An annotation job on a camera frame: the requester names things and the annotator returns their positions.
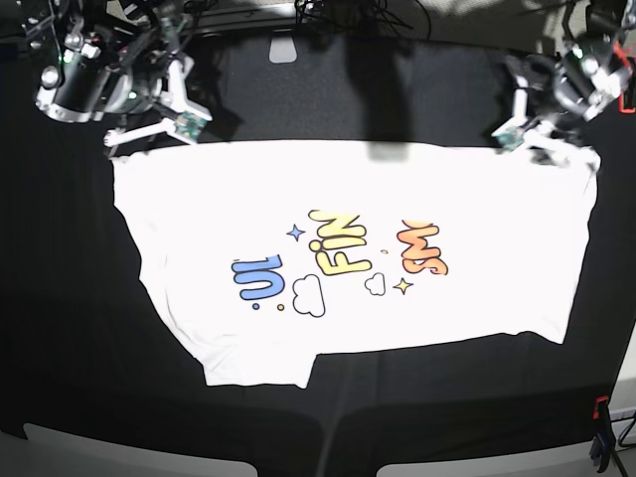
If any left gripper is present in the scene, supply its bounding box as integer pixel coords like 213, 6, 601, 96
504, 52, 594, 169

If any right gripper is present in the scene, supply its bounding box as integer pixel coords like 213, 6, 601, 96
103, 56, 212, 147

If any white printed t-shirt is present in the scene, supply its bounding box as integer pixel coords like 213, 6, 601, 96
112, 141, 600, 388

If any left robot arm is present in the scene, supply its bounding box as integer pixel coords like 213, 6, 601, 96
491, 1, 635, 172

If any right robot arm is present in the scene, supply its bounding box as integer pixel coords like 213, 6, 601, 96
18, 1, 213, 149

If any red clamp top right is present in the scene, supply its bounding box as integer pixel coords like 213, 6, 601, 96
618, 75, 636, 114

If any black table cloth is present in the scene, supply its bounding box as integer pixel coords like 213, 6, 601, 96
1, 34, 635, 476

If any red blue clamp bottom right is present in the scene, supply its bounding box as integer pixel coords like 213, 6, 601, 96
589, 396, 616, 473

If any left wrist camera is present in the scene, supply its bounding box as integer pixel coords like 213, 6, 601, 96
491, 124, 525, 152

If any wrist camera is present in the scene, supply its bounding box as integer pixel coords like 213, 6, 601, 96
491, 124, 525, 152
168, 112, 208, 145

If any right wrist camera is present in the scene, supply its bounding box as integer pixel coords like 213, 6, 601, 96
168, 112, 208, 145

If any black cable bundle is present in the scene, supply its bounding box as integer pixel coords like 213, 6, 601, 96
292, 0, 432, 40

